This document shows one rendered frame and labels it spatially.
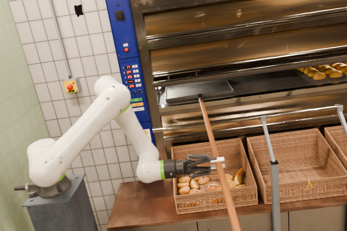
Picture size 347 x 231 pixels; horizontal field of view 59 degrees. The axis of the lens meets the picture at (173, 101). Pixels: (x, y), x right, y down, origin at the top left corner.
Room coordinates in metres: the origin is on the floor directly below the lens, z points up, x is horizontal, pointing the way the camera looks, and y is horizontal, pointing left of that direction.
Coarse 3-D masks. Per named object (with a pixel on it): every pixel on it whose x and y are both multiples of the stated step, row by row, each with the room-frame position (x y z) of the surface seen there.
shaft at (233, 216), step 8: (200, 104) 2.07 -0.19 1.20; (208, 120) 1.77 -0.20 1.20; (208, 128) 1.65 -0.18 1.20; (208, 136) 1.58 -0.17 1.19; (216, 152) 1.37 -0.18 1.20; (216, 168) 1.24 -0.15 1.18; (224, 176) 1.15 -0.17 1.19; (224, 184) 1.10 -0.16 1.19; (224, 192) 1.05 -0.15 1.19; (232, 208) 0.94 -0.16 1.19; (232, 216) 0.90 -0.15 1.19; (232, 224) 0.87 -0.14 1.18
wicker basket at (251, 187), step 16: (192, 144) 2.14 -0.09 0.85; (208, 144) 2.14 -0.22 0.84; (224, 144) 2.13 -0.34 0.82; (240, 144) 2.11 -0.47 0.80; (176, 160) 2.12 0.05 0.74; (240, 160) 2.08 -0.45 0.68; (176, 192) 1.83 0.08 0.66; (208, 192) 1.68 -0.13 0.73; (240, 192) 1.67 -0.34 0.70; (256, 192) 1.67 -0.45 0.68; (176, 208) 1.69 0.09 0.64; (192, 208) 1.69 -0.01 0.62; (208, 208) 1.68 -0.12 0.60; (224, 208) 1.68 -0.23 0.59
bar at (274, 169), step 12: (312, 108) 1.77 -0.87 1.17; (324, 108) 1.75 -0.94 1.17; (336, 108) 1.75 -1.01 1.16; (216, 120) 1.81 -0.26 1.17; (228, 120) 1.79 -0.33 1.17; (240, 120) 1.79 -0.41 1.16; (264, 120) 1.77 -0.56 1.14; (156, 132) 1.83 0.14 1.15; (264, 132) 1.72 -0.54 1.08; (276, 168) 1.55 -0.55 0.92; (276, 180) 1.55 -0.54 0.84; (276, 192) 1.55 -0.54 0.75; (276, 204) 1.55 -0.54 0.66; (276, 216) 1.55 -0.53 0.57; (276, 228) 1.55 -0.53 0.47
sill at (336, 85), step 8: (288, 88) 2.19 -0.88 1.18; (296, 88) 2.16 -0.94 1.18; (304, 88) 2.13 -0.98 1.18; (312, 88) 2.12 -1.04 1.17; (320, 88) 2.12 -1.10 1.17; (328, 88) 2.11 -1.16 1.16; (336, 88) 2.11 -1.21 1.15; (344, 88) 2.11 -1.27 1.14; (232, 96) 2.20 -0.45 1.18; (240, 96) 2.17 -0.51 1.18; (248, 96) 2.15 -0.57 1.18; (256, 96) 2.15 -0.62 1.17; (264, 96) 2.14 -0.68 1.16; (272, 96) 2.14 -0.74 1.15; (280, 96) 2.14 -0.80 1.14; (168, 104) 2.24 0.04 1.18; (176, 104) 2.22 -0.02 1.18; (184, 104) 2.19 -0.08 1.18; (192, 104) 2.18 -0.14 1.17; (208, 104) 2.17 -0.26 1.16; (216, 104) 2.17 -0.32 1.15
